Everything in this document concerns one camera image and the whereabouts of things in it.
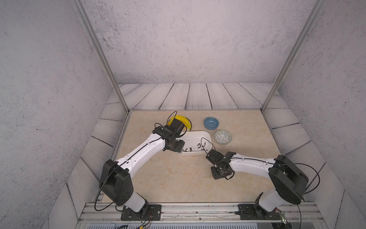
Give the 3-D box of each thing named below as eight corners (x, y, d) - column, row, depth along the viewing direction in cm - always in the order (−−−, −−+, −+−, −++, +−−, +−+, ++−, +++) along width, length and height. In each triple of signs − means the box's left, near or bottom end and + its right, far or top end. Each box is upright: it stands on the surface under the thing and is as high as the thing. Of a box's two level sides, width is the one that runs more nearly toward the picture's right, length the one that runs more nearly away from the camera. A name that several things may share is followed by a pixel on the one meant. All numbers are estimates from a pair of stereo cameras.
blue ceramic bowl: (204, 130, 109) (205, 126, 106) (203, 121, 116) (204, 117, 112) (218, 130, 109) (219, 126, 106) (216, 121, 116) (217, 117, 112)
